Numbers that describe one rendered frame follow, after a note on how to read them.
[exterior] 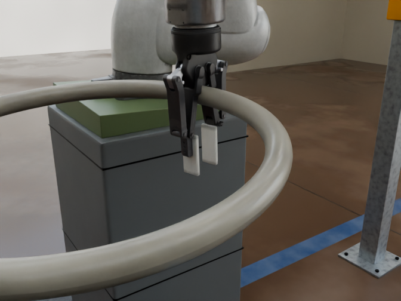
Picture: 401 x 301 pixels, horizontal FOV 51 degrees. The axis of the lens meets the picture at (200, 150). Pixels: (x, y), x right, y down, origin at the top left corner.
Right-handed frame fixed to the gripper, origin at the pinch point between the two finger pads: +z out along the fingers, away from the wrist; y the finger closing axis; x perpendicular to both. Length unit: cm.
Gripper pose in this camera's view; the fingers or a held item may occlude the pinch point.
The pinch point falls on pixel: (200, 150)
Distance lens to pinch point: 71.0
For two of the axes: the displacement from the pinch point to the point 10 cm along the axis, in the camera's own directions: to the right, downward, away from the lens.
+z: 0.4, 9.2, 3.9
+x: 7.9, 2.2, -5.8
